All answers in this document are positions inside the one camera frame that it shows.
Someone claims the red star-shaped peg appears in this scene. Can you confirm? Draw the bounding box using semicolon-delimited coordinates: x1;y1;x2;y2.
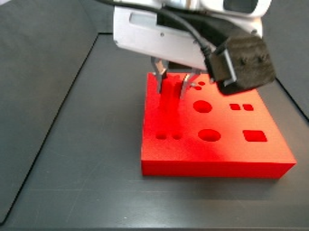
158;73;182;126

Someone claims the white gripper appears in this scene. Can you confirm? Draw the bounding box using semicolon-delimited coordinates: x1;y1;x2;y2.
114;7;206;97

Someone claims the red shape-sorting block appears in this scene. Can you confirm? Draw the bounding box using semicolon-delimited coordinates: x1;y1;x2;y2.
142;74;297;179

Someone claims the black camera cable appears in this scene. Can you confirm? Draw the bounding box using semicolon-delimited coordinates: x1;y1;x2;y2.
95;0;219;57

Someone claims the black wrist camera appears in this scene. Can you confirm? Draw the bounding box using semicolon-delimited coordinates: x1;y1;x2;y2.
210;36;277;96

